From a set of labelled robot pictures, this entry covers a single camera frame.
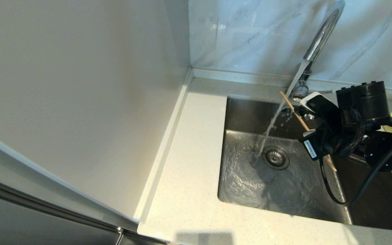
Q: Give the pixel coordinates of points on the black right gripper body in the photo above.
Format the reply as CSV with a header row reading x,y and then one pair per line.
x,y
320,146

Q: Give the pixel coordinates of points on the wooden chopstick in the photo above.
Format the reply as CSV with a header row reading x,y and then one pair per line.
x,y
289,104

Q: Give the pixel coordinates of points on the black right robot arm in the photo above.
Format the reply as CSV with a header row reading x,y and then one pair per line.
x,y
379,149

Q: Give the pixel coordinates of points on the stainless steel sink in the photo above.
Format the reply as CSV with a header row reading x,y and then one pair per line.
x,y
250,183

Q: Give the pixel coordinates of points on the round metal drain strainer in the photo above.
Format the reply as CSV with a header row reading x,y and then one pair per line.
x,y
276,158

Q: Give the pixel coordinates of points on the chrome gooseneck faucet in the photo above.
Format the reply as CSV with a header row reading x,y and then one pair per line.
x,y
322,34

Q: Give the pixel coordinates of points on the tall cabinet side panel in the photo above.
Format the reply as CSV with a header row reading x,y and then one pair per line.
x,y
80,85

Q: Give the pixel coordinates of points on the chrome cabinet edge trim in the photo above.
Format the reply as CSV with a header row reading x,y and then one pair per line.
x,y
46,206

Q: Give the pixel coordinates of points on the tall cabinet steel front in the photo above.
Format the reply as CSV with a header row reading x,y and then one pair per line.
x,y
29,224

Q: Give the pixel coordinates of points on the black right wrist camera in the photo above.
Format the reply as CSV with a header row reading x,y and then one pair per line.
x,y
320,105

